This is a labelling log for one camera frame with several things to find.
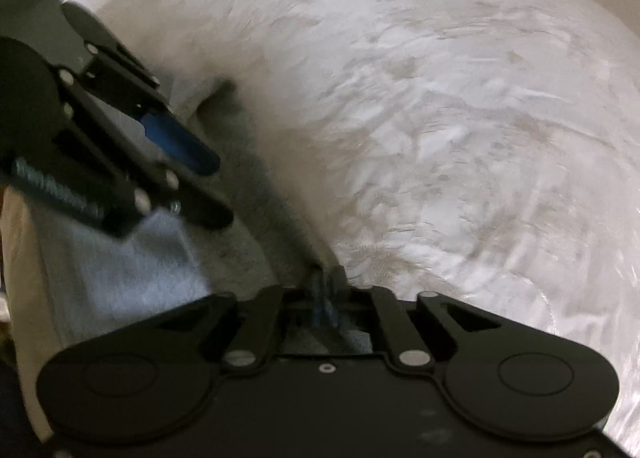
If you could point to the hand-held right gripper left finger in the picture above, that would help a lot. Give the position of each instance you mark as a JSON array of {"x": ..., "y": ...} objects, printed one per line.
[{"x": 314, "y": 310}]

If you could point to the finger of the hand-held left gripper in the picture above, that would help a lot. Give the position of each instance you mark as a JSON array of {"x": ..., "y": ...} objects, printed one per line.
[
  {"x": 180, "y": 143},
  {"x": 210, "y": 218}
]

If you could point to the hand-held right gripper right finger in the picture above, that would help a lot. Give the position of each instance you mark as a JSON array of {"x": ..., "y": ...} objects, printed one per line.
[{"x": 336, "y": 303}]

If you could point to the grey pants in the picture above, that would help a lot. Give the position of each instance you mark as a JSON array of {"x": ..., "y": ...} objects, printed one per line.
[{"x": 240, "y": 218}]

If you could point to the cream bed sheet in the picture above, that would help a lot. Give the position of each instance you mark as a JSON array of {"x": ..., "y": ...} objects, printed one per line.
[{"x": 25, "y": 288}]

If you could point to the white embroidered bedspread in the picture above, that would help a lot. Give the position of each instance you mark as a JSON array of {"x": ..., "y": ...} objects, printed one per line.
[{"x": 450, "y": 138}]

